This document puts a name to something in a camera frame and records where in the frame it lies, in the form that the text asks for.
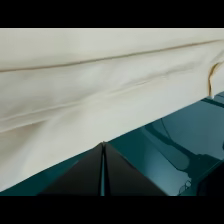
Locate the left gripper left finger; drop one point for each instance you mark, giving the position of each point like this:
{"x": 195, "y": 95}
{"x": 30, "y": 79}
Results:
{"x": 83, "y": 178}

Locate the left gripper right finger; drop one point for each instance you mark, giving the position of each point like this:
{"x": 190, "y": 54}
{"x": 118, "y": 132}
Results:
{"x": 128, "y": 178}

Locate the cream shirt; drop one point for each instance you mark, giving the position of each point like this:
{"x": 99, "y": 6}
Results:
{"x": 83, "y": 83}

